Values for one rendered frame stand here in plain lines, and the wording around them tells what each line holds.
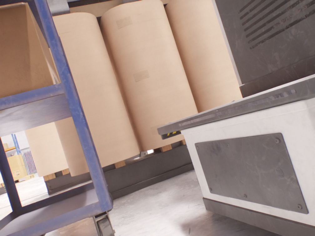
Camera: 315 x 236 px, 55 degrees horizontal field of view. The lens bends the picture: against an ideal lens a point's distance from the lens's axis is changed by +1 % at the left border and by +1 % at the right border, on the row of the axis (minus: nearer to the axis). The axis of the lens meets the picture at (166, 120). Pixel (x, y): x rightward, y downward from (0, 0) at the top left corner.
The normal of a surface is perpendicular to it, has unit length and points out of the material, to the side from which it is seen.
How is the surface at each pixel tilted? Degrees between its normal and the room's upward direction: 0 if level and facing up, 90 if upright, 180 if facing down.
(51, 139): 90
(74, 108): 90
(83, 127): 90
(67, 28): 90
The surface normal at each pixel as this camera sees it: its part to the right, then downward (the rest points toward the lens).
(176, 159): 0.27, -0.11
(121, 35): -0.33, 0.09
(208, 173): -0.89, 0.28
